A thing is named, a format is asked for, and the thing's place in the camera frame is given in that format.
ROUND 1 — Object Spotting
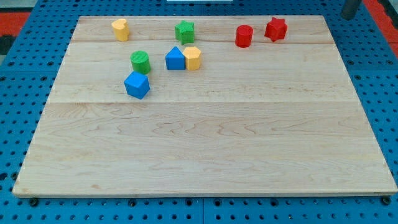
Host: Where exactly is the grey robot arm rod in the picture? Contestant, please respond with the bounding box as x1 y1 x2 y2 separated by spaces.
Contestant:
340 0 362 21

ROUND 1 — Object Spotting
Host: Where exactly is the light wooden board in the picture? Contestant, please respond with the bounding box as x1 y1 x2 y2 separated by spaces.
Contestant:
13 16 397 198

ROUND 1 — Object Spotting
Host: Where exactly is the blue pentagon house block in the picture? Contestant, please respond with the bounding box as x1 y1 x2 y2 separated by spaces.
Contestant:
165 46 185 70

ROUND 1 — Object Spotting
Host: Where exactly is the yellow hexagon block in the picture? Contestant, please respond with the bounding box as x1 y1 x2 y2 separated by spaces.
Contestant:
183 47 201 70

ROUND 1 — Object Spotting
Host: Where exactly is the blue cube block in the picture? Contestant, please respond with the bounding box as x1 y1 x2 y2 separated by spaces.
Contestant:
124 72 150 100

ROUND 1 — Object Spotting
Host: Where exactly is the green cylinder block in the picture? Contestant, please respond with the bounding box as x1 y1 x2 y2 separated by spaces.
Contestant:
130 50 151 74

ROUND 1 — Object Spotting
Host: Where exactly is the green star block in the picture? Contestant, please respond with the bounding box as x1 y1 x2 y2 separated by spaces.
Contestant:
175 21 195 45

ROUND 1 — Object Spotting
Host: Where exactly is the red cylinder block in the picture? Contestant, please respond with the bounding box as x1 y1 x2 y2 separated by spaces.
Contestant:
235 24 254 48

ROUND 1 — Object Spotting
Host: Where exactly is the red star block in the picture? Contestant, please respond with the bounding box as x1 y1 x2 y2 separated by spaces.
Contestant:
264 17 288 42

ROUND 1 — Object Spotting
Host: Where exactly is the yellow heart block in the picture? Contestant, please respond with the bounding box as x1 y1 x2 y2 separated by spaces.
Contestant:
111 19 130 42

